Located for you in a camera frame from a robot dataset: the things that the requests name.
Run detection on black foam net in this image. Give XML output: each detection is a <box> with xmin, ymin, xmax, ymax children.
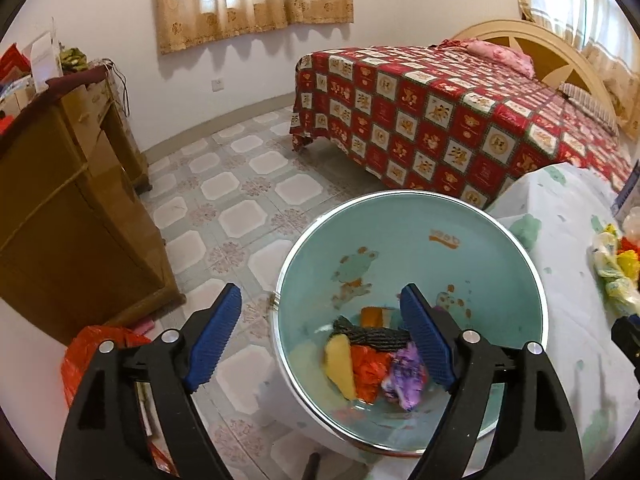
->
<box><xmin>330</xmin><ymin>315</ymin><xmax>413</xmax><ymax>348</ymax></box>

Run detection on white tablecloth green clouds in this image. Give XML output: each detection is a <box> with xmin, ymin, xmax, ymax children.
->
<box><xmin>370</xmin><ymin>162</ymin><xmax>640</xmax><ymax>480</ymax></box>

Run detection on striped pillow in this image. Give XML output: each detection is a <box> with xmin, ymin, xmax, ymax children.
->
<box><xmin>557</xmin><ymin>81</ymin><xmax>621</xmax><ymax>136</ymax></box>

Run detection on orange snack packet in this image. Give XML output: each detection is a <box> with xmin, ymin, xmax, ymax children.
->
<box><xmin>360</xmin><ymin>306</ymin><xmax>401</xmax><ymax>331</ymax></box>

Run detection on green yellow cloth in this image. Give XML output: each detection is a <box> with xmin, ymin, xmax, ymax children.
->
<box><xmin>59</xmin><ymin>47</ymin><xmax>88</xmax><ymax>73</ymax></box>

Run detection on purple wrapper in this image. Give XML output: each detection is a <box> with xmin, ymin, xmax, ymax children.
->
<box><xmin>382</xmin><ymin>342</ymin><xmax>428</xmax><ymax>411</ymax></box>

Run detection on small cardboard box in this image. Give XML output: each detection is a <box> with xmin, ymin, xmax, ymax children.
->
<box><xmin>0</xmin><ymin>77</ymin><xmax>37</xmax><ymax>111</ymax></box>

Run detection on pink floral pillow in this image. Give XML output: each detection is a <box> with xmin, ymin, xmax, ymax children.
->
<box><xmin>440</xmin><ymin>39</ymin><xmax>535</xmax><ymax>80</ymax></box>

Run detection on cream wooden headboard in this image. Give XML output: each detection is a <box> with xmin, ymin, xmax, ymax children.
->
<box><xmin>450</xmin><ymin>20</ymin><xmax>630</xmax><ymax>127</ymax></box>

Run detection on red cloth items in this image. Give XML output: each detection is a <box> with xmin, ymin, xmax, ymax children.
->
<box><xmin>0</xmin><ymin>42</ymin><xmax>33</xmax><ymax>81</ymax></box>

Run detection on wide beige patterned curtain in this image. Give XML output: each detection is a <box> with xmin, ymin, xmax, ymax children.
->
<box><xmin>152</xmin><ymin>0</ymin><xmax>357</xmax><ymax>56</ymax></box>

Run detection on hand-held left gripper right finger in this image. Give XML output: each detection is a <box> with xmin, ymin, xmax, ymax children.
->
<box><xmin>399</xmin><ymin>283</ymin><xmax>586</xmax><ymax>480</ymax></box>

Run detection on red floor plastic bag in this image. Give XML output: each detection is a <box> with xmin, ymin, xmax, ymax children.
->
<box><xmin>61</xmin><ymin>325</ymin><xmax>177</xmax><ymax>478</ymax></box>

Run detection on white yellow plastic bag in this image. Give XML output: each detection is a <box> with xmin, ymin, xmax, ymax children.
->
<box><xmin>591</xmin><ymin>224</ymin><xmax>626</xmax><ymax>281</ymax></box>

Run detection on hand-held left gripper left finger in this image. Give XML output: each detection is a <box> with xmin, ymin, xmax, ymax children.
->
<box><xmin>55</xmin><ymin>282</ymin><xmax>243</xmax><ymax>480</ymax></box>

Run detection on blue milk carton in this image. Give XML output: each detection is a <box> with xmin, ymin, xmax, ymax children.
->
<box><xmin>611</xmin><ymin>160</ymin><xmax>640</xmax><ymax>221</ymax></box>

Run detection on bed with red checkered cover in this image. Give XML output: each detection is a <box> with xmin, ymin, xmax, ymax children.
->
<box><xmin>290</xmin><ymin>46</ymin><xmax>640</xmax><ymax>211</ymax></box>

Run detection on teal enamel basin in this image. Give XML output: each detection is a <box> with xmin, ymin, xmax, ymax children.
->
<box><xmin>272</xmin><ymin>190</ymin><xmax>551</xmax><ymax>458</ymax></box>

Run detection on yellow wedge toy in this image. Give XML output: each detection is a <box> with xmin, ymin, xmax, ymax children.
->
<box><xmin>324</xmin><ymin>335</ymin><xmax>358</xmax><ymax>401</ymax></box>

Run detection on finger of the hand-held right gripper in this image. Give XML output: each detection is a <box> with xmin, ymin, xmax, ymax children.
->
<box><xmin>611</xmin><ymin>312</ymin><xmax>640</xmax><ymax>386</ymax></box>

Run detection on brown wooden cabinet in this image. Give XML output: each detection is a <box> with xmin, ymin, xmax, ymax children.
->
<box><xmin>0</xmin><ymin>65</ymin><xmax>187</xmax><ymax>347</ymax></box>

